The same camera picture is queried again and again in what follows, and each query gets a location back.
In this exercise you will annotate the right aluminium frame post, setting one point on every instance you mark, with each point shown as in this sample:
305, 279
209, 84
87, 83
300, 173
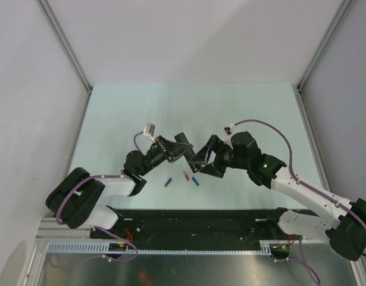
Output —
331, 31

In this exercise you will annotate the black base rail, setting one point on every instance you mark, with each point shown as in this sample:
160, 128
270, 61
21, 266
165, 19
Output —
199, 230

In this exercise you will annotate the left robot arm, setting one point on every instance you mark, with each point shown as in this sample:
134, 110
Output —
75, 200

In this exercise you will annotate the purple battery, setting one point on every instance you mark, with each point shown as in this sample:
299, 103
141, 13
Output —
168, 182

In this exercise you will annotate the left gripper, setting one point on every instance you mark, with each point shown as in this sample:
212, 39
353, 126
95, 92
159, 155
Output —
177, 149

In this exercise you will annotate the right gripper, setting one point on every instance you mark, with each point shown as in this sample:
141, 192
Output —
217, 146

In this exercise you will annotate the orange red battery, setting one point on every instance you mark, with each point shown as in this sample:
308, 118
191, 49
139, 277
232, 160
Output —
186, 175

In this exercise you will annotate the blue battery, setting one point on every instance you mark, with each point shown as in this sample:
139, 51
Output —
196, 181

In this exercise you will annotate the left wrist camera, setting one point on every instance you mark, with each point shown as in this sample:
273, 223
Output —
148, 131

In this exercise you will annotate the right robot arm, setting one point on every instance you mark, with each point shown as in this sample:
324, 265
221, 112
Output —
336, 220

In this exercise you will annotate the left aluminium frame post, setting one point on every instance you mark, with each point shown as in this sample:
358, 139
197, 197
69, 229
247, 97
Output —
64, 43

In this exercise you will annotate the aluminium frame post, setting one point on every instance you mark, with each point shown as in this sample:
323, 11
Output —
331, 31
64, 43

